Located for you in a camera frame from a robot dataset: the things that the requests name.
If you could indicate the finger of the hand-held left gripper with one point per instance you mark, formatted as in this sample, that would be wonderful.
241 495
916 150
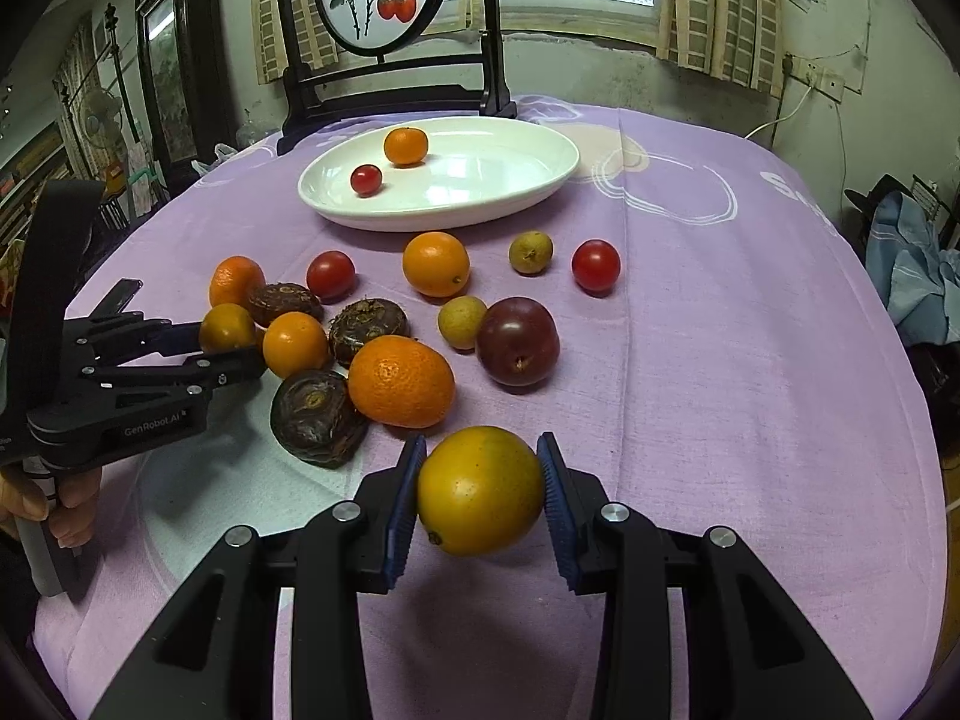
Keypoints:
225 369
180 339

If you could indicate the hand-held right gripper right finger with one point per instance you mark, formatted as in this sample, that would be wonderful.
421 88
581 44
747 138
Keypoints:
561 532

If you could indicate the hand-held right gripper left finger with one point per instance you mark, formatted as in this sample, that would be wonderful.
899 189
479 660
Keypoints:
399 540

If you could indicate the small yellow-orange fruit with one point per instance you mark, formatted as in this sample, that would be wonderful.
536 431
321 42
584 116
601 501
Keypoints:
227 328

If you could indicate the round orange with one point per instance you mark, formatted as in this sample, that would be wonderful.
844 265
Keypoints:
297 345
236 277
436 263

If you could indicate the dark brown water chestnut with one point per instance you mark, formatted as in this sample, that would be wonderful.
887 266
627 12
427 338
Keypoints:
368 330
285 304

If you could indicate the large yellow citrus fruit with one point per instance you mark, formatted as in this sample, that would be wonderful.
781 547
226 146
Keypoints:
480 491

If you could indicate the large dark water chestnut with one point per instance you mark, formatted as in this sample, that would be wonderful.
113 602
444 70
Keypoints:
319 418

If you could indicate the red cherry tomato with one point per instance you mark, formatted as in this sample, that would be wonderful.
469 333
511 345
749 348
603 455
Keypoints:
331 274
596 266
366 179

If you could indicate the large oval orange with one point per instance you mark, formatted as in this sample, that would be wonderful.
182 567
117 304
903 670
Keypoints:
401 381

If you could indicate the dark purple plum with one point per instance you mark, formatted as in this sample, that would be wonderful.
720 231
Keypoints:
517 341

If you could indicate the tan longan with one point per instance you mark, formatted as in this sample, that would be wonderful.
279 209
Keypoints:
462 322
531 252

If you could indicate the small orange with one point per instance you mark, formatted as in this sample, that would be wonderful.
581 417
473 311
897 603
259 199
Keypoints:
406 146

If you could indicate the white oval plate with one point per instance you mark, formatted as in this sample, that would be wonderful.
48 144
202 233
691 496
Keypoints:
480 172

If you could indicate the person's left hand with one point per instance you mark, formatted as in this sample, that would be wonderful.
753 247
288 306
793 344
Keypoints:
75 510

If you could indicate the black smartphone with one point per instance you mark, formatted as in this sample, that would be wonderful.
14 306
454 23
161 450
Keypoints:
120 294

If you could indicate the purple tablecloth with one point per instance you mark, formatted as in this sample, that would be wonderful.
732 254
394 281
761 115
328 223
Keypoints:
675 390

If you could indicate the electric fan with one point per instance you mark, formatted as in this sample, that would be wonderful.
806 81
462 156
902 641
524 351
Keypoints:
101 120

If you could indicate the dark wooden cabinet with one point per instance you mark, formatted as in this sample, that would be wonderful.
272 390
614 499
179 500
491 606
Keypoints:
202 52

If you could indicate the blue cloth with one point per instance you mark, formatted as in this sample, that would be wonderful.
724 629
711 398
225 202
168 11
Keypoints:
911 270

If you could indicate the black chair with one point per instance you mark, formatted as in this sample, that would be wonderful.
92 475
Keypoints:
862 199

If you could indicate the wall power outlet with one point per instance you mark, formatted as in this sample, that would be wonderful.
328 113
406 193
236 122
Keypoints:
825 82

